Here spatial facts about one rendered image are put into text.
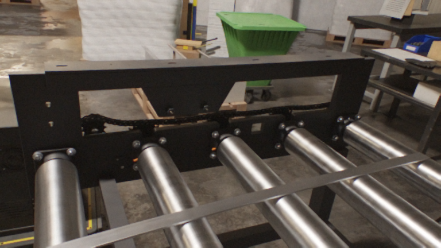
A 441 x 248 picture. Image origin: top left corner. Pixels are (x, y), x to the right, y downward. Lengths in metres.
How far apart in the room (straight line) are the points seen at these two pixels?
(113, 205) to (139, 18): 3.53
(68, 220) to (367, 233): 1.97
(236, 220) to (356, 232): 0.74
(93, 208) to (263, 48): 2.56
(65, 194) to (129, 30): 3.69
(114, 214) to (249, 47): 2.90
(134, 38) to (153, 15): 0.37
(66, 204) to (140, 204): 1.45
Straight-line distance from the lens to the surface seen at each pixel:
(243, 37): 3.72
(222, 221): 2.32
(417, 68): 3.48
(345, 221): 2.58
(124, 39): 4.62
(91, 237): 0.88
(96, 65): 1.17
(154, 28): 4.52
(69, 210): 0.98
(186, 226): 0.90
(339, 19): 7.92
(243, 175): 1.16
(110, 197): 1.21
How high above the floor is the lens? 1.52
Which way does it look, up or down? 27 degrees down
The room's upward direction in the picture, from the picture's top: 5 degrees clockwise
